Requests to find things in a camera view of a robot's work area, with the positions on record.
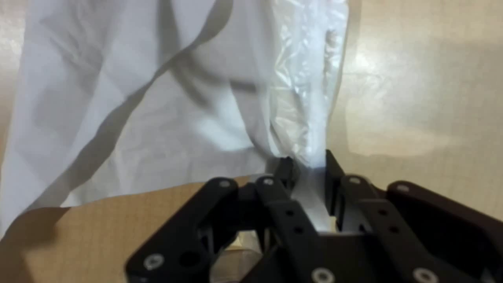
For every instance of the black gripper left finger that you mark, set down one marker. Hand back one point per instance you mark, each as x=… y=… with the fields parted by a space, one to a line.
x=272 y=226

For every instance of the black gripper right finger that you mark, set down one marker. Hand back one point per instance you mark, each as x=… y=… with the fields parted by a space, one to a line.
x=398 y=230

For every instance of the clear plastic pack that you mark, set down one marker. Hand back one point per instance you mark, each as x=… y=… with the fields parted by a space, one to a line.
x=308 y=89

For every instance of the white paper tissue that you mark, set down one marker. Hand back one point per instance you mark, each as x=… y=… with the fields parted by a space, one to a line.
x=130 y=95

